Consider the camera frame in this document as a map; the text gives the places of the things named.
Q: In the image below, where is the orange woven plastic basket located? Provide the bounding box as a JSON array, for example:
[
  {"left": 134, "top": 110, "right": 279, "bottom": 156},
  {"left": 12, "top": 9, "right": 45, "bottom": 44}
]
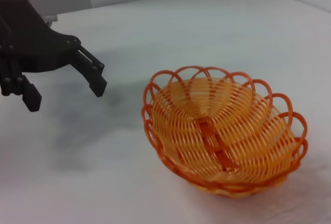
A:
[{"left": 141, "top": 65, "right": 309, "bottom": 198}]

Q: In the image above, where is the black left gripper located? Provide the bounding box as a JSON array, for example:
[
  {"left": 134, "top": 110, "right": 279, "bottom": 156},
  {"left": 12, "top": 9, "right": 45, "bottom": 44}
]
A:
[{"left": 0, "top": 0, "right": 108, "bottom": 113}]

